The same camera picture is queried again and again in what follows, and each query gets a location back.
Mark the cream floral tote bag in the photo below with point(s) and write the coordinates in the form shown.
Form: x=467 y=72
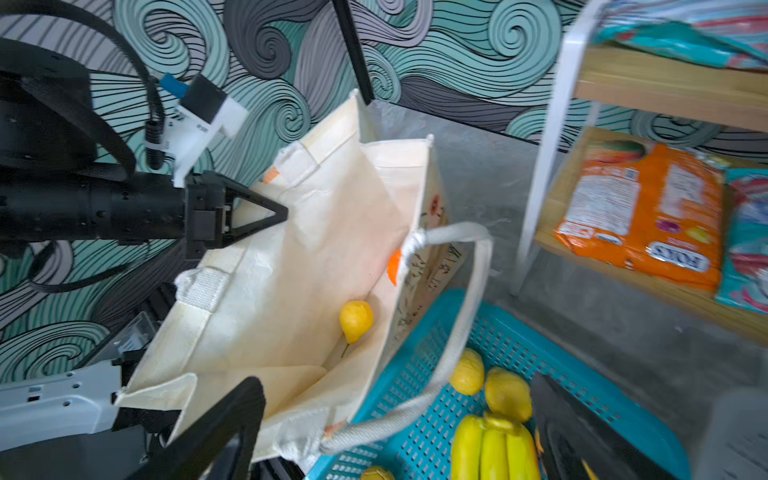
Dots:
x=268 y=306

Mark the white plastic basket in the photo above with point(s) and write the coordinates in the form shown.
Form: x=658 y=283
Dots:
x=735 y=443

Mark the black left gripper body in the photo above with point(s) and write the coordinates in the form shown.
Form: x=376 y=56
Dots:
x=63 y=206

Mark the yellow starfruit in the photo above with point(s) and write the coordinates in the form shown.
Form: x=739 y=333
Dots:
x=377 y=472

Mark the orange tangerine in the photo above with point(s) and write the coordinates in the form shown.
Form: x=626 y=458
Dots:
x=393 y=267

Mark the yellow lemon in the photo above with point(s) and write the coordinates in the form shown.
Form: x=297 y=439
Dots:
x=508 y=395
x=468 y=377

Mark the small yellow pear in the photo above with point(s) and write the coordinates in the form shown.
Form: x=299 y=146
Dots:
x=356 y=319

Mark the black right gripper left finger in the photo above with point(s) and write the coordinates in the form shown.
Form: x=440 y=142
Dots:
x=219 y=445

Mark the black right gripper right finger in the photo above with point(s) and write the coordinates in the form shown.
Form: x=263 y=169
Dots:
x=577 y=444

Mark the orange Fox's candy bag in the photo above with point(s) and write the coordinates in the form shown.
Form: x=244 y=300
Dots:
x=647 y=207

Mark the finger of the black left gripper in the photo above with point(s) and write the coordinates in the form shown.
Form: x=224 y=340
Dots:
x=246 y=212

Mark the white wooden shelf rack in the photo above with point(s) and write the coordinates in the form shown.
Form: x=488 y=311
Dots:
x=606 y=91

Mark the teal plastic basket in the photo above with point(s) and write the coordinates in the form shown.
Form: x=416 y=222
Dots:
x=423 y=449

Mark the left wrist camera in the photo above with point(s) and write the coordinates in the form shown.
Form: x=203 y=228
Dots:
x=203 y=111

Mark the teal Fox's candy bag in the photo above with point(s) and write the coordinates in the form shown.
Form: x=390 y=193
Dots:
x=744 y=267

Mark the pink green candy bag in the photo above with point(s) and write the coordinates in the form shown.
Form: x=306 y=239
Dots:
x=718 y=34

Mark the yellow banana bunch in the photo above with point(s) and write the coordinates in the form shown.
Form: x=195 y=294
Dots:
x=492 y=447

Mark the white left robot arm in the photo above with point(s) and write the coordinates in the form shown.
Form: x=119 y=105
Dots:
x=78 y=402

